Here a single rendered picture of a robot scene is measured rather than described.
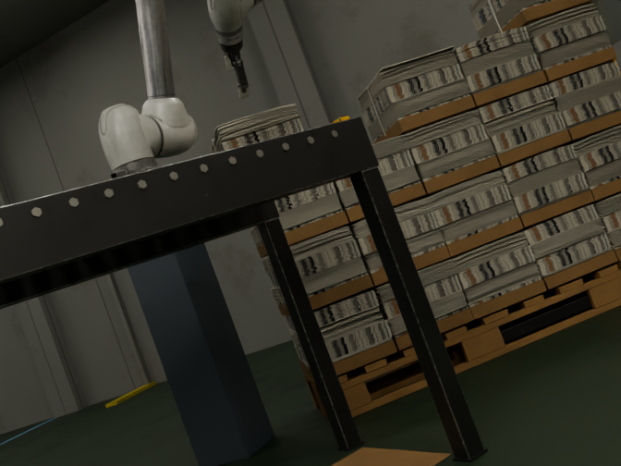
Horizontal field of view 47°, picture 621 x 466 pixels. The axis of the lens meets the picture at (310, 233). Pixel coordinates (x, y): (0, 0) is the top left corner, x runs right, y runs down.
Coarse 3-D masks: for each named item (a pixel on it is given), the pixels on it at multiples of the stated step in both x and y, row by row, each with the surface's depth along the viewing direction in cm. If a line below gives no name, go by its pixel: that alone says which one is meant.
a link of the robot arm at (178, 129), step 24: (144, 0) 253; (144, 24) 254; (144, 48) 256; (168, 48) 259; (144, 72) 260; (168, 72) 259; (168, 96) 259; (168, 120) 256; (192, 120) 267; (168, 144) 257; (192, 144) 269
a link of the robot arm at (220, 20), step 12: (216, 0) 209; (228, 0) 209; (240, 0) 213; (252, 0) 217; (216, 12) 212; (228, 12) 212; (240, 12) 215; (216, 24) 217; (228, 24) 216; (240, 24) 220
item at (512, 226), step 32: (512, 160) 252; (416, 192) 246; (320, 224) 239; (512, 224) 249; (448, 256) 245; (608, 256) 254; (352, 288) 239; (544, 288) 249; (448, 320) 243; (384, 352) 239
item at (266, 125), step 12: (276, 108) 243; (288, 108) 244; (240, 120) 240; (252, 120) 241; (264, 120) 242; (276, 120) 243; (288, 120) 245; (216, 132) 246; (228, 132) 239; (240, 132) 240; (252, 132) 241; (264, 132) 243; (276, 132) 243; (288, 132) 244; (228, 144) 240; (240, 144) 241
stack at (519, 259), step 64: (448, 128) 250; (512, 128) 254; (320, 192) 240; (448, 192) 247; (512, 192) 252; (576, 192) 255; (320, 256) 238; (512, 256) 249; (576, 256) 253; (320, 320) 237; (384, 320) 242; (512, 320) 246; (576, 320) 250; (384, 384) 257
